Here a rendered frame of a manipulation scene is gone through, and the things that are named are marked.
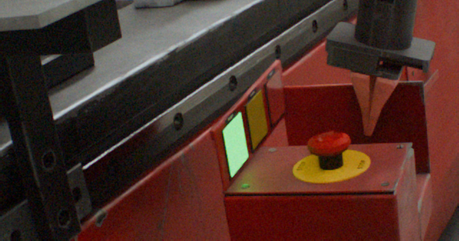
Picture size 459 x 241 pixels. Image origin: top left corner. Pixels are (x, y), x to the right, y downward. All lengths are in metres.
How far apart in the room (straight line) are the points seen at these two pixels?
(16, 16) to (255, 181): 0.32
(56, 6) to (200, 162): 0.43
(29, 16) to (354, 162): 0.36
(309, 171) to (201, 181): 0.21
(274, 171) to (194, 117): 0.17
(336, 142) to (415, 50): 0.13
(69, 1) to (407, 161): 0.37
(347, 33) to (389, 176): 0.16
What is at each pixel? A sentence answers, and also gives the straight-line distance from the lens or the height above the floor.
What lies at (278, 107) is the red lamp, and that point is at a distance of 0.92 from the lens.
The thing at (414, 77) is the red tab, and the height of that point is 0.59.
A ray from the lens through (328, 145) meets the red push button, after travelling 0.77.
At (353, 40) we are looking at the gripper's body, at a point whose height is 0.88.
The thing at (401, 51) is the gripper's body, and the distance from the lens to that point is 0.83.
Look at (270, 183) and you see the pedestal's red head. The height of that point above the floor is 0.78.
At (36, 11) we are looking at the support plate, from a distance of 0.57.
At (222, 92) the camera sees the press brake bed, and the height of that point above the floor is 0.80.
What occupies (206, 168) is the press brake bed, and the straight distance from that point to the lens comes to 0.98.
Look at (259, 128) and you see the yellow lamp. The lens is 0.86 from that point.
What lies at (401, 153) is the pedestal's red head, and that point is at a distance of 0.81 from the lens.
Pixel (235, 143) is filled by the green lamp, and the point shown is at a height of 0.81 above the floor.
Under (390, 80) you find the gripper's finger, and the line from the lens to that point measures 0.82.
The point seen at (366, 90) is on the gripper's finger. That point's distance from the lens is 0.84.
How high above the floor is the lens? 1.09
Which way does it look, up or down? 19 degrees down
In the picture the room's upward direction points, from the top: 10 degrees counter-clockwise
